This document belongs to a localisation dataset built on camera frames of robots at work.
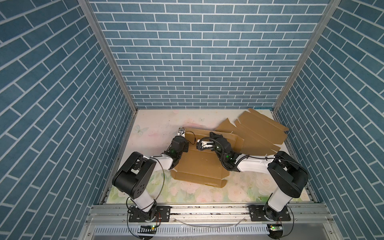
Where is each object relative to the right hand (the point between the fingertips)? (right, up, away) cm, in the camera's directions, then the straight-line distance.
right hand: (212, 129), depth 87 cm
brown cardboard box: (-2, -19, +4) cm, 20 cm away
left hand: (-18, -7, +8) cm, 20 cm away
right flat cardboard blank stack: (+38, -5, +20) cm, 44 cm away
